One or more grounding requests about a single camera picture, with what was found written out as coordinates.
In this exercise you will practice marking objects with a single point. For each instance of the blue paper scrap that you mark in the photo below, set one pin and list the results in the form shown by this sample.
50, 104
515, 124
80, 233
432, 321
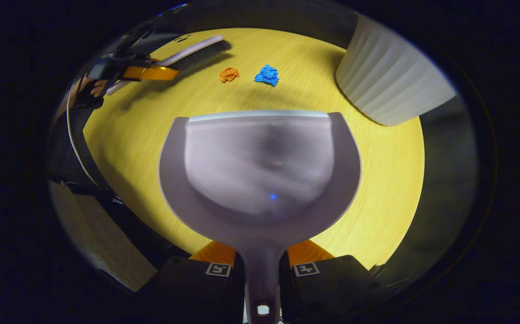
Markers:
267, 75

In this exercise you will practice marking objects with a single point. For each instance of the orange paper scrap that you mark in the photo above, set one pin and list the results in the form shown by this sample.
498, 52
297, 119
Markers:
229, 74

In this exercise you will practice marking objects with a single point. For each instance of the small lavender broom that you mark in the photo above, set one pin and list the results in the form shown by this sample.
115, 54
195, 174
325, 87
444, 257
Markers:
192, 48

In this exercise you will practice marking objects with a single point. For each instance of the lavender plastic dustpan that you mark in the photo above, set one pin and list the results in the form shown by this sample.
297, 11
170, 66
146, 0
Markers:
260, 162

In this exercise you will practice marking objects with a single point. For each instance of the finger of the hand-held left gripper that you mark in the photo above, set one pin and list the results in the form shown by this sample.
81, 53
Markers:
150, 73

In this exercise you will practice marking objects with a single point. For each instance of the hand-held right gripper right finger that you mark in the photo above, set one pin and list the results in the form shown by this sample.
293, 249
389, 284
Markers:
327, 292

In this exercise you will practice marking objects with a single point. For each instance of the white ribbed garbage bin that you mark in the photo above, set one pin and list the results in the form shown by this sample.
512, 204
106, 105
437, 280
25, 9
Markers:
390, 76

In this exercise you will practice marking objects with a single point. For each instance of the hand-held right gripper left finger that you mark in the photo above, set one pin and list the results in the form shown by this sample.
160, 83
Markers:
197, 292

